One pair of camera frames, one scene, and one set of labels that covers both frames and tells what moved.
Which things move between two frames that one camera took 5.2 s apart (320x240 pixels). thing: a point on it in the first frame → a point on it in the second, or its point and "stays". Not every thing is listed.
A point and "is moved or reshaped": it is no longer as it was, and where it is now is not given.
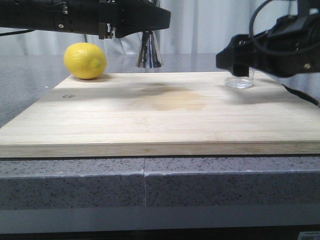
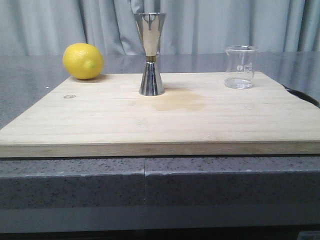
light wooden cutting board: (162, 114) stays
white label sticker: (309, 235) stays
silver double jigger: (149, 56) is moved or reshaped
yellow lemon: (85, 60) stays
